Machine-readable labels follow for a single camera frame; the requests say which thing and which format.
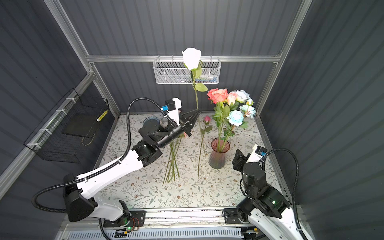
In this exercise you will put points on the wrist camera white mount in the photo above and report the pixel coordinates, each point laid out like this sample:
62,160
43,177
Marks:
258,154
171,110

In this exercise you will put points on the yellow tube in basket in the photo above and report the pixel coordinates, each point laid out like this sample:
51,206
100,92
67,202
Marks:
99,119

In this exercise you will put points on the deep pink rose stem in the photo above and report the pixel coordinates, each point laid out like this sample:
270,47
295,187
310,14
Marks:
211,93

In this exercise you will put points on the white cream rose stem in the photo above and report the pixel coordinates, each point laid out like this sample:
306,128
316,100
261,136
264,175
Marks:
192,61

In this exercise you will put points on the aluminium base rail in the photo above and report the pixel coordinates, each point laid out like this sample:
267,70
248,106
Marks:
205,223

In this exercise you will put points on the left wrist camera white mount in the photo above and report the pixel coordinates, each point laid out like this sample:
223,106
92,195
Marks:
171,110

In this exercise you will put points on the white spray rose stem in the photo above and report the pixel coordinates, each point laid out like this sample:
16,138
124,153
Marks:
244,111

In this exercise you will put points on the red pink rose stem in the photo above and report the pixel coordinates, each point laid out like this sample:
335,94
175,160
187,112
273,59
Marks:
219,98

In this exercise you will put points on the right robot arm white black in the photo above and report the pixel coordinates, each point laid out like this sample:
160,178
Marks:
264,206

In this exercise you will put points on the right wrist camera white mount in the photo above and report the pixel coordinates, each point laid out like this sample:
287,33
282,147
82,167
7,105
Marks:
258,154

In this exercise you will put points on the floral patterned table mat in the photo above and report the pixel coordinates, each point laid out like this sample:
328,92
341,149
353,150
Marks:
196,183

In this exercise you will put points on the light pink rose stem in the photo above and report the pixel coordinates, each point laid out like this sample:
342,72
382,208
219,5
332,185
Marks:
230,123

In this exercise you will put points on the tubes in white basket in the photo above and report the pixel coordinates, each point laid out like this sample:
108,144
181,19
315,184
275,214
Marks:
205,79

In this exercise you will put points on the blue purple glass vase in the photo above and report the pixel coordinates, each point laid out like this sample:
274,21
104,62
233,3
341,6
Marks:
151,122

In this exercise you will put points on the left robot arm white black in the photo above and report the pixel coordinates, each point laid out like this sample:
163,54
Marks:
81,200

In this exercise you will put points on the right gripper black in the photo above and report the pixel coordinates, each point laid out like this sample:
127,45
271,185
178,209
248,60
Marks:
239,160

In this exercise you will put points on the pink glass vase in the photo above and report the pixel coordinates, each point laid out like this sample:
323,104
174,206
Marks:
218,157

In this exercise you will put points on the single dark pink bud stem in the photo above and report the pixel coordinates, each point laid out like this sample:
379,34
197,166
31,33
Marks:
203,130

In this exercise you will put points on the small pink spray roses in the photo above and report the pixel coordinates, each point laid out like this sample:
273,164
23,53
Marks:
172,170

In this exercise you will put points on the black wire basket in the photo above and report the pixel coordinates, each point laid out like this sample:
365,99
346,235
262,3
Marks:
71,134

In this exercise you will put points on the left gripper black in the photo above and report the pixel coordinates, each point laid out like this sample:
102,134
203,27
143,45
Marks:
184,118

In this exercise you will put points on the white wire mesh basket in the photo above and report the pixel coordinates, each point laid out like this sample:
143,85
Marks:
169,73

